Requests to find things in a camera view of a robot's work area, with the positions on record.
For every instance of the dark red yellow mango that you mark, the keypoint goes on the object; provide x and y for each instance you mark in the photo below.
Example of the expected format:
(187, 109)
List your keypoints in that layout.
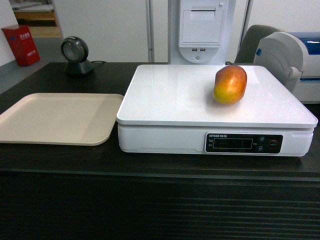
(230, 84)

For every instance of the white checkout scale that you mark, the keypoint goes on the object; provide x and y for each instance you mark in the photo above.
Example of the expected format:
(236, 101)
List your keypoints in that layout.
(170, 109)

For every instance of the black slatted checkout counter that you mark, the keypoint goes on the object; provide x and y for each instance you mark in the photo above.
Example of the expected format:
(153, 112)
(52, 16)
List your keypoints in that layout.
(61, 192)

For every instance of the beige plastic tray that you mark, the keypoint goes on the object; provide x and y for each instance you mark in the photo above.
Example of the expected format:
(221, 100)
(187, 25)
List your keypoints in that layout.
(77, 119)

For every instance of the black round barcode scanner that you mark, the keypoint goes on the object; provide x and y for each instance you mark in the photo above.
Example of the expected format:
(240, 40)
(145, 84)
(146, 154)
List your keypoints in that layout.
(76, 52)

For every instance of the grey office chair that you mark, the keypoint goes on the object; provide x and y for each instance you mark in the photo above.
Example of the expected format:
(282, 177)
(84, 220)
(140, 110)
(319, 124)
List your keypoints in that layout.
(250, 42)

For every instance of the white blue label printer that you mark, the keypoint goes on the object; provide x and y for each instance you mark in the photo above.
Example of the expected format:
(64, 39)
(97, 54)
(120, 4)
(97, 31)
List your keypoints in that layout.
(294, 59)

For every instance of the red fire equipment box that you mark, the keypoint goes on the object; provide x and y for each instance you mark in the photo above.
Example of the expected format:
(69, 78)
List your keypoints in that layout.
(22, 44)

